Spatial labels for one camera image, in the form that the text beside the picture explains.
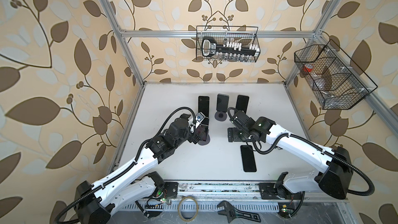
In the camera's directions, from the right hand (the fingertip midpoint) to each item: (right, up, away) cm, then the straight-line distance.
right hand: (236, 138), depth 79 cm
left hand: (-20, +9, -4) cm, 22 cm away
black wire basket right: (+47, +28, -6) cm, 55 cm away
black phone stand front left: (-16, -5, +9) cm, 19 cm away
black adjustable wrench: (-5, -31, -11) cm, 33 cm away
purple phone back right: (+7, +17, +15) cm, 24 cm away
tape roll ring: (-27, -29, -12) cm, 42 cm away
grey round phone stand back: (-5, +8, +25) cm, 27 cm away
